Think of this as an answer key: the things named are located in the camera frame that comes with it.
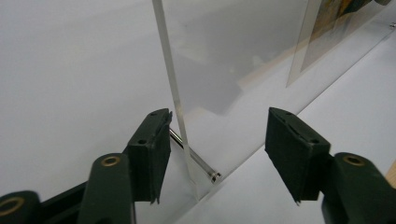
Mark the wooden table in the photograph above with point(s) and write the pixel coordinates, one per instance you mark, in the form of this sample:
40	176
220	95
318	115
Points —
392	175

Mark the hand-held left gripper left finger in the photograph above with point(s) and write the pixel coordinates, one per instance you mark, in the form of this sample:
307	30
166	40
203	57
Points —
149	155

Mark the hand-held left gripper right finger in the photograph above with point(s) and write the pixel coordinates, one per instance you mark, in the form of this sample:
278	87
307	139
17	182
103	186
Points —
295	155

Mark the clear acrylic photo frame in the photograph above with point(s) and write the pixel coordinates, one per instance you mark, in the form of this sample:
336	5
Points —
218	46

